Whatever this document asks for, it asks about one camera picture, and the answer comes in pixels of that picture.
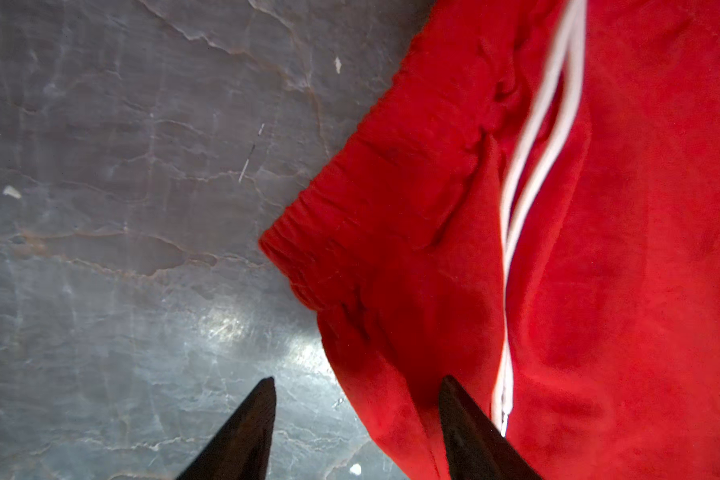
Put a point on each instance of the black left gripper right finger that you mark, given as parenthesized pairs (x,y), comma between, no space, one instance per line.
(475,448)

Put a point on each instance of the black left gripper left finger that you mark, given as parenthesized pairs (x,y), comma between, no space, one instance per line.
(240,450)

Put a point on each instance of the red shorts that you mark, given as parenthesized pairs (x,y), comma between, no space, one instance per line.
(532,208)

